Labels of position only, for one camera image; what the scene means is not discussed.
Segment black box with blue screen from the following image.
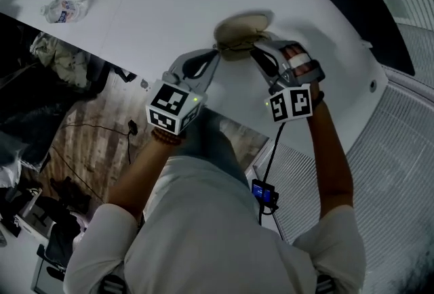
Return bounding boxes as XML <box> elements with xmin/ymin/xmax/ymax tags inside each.
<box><xmin>250</xmin><ymin>178</ymin><xmax>280</xmax><ymax>209</ymax></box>

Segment person's right forearm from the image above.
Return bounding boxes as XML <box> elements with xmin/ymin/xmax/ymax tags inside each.
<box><xmin>306</xmin><ymin>91</ymin><xmax>356</xmax><ymax>219</ymax></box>

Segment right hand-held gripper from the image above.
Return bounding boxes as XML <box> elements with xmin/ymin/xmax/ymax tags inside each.
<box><xmin>250</xmin><ymin>40</ymin><xmax>327</xmax><ymax>124</ymax></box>

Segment person's left forearm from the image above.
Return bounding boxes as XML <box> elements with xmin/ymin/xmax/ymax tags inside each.
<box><xmin>107</xmin><ymin>136</ymin><xmax>186</xmax><ymax>222</ymax></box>

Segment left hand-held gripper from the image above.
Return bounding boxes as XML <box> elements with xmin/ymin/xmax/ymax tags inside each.
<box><xmin>145</xmin><ymin>47</ymin><xmax>222</xmax><ymax>135</ymax></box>

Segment wooden bead bracelet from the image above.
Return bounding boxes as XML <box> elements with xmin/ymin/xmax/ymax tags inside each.
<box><xmin>150</xmin><ymin>126</ymin><xmax>187</xmax><ymax>148</ymax></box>

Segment crumpled clear plastic bottle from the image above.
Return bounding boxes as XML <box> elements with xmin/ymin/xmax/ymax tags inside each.
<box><xmin>39</xmin><ymin>0</ymin><xmax>90</xmax><ymax>24</ymax></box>

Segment person's grey trousers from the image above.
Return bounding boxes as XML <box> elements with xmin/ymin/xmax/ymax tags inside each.
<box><xmin>174</xmin><ymin>108</ymin><xmax>250</xmax><ymax>188</ymax></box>

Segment black jacket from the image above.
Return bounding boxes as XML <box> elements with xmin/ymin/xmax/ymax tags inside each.
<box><xmin>0</xmin><ymin>13</ymin><xmax>113</xmax><ymax>165</ymax></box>

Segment beige cloth pouch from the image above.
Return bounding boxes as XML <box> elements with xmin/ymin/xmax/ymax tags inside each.
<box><xmin>213</xmin><ymin>12</ymin><xmax>274</xmax><ymax>62</ymax></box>

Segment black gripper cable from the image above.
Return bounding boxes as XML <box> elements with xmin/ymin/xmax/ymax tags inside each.
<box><xmin>258</xmin><ymin>121</ymin><xmax>286</xmax><ymax>226</ymax></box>

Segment clear plastic bag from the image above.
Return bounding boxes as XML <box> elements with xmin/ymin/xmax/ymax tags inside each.
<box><xmin>0</xmin><ymin>136</ymin><xmax>52</xmax><ymax>188</ymax></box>

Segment black wristband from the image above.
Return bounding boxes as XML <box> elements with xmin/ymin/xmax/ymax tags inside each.
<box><xmin>310</xmin><ymin>90</ymin><xmax>326</xmax><ymax>111</ymax></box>

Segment thin black floor cable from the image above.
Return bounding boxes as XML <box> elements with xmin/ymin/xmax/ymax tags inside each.
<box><xmin>60</xmin><ymin>122</ymin><xmax>136</xmax><ymax>165</ymax></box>

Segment person's right hand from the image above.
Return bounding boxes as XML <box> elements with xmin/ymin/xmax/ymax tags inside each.
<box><xmin>282</xmin><ymin>44</ymin><xmax>315</xmax><ymax>77</ymax></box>

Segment person's white shirt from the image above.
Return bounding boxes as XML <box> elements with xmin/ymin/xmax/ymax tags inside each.
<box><xmin>62</xmin><ymin>155</ymin><xmax>367</xmax><ymax>294</ymax></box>

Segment black strap buckle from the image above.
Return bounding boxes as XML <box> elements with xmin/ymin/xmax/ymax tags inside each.
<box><xmin>315</xmin><ymin>274</ymin><xmax>337</xmax><ymax>294</ymax></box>
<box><xmin>101</xmin><ymin>274</ymin><xmax>127</xmax><ymax>294</ymax></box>

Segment pale crumpled clothing pile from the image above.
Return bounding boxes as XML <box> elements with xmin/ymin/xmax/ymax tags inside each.
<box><xmin>29</xmin><ymin>31</ymin><xmax>93</xmax><ymax>89</ymax></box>

